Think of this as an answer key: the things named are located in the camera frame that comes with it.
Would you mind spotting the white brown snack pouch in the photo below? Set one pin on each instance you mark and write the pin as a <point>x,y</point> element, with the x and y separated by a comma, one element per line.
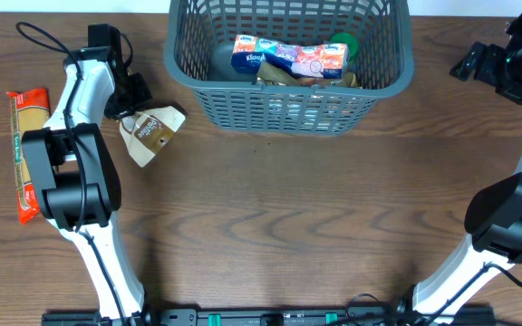
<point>146,132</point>

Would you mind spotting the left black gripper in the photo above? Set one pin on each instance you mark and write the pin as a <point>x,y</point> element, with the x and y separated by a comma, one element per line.
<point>121,109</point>

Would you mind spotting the grey plastic basket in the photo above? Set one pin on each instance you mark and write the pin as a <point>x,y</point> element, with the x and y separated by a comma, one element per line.
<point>200,41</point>

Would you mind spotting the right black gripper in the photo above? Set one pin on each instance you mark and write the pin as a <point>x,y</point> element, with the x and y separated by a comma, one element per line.
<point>485,66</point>

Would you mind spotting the gold foil bag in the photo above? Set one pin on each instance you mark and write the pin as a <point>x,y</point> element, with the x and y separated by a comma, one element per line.
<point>271,75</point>

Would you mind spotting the kleenex tissue multipack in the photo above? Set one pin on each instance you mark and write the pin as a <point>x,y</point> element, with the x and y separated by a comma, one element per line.
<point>327,60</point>

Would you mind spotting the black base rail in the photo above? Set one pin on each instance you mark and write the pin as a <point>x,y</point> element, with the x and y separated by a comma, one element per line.
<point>356,315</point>

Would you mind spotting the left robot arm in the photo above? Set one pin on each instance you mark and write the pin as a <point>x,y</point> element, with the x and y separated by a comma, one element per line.
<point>75,181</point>

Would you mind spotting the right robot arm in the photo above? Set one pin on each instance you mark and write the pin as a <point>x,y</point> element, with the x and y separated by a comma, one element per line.
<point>493,221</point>

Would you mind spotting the green lid jar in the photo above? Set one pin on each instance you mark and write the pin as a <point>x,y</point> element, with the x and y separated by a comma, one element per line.
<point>349,40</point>

